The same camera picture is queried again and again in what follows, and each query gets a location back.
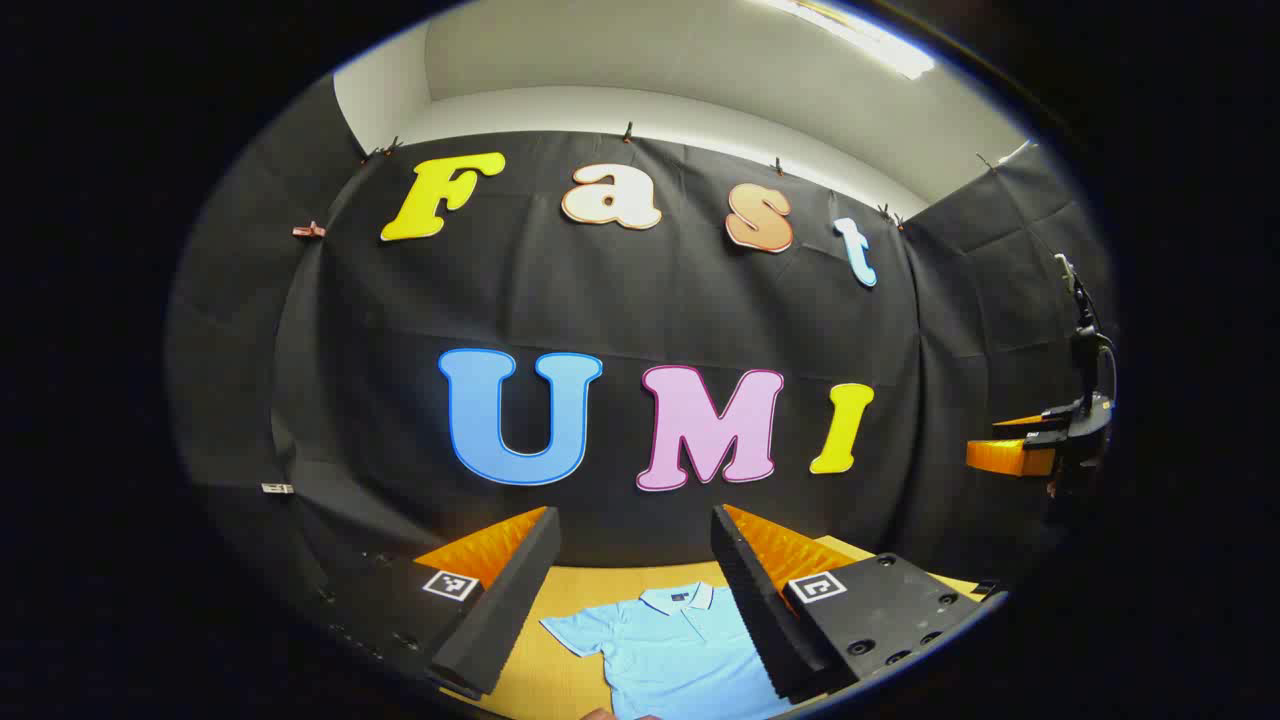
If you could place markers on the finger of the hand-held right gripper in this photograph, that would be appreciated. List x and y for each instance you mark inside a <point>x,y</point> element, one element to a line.
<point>1030,421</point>
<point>1005,457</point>

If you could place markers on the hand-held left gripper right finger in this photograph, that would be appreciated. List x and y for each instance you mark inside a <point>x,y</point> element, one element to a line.
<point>750,600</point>

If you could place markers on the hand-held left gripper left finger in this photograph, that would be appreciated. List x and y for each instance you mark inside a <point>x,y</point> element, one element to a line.
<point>515,590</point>

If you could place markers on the light blue T-shirt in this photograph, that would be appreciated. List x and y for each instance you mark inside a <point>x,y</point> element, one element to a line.
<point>670,650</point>

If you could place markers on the ceiling light strip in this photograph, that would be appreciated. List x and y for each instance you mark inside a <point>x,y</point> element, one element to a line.
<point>870,40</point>

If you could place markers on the orange cloth clip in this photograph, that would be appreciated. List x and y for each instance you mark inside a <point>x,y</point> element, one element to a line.
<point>308,231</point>

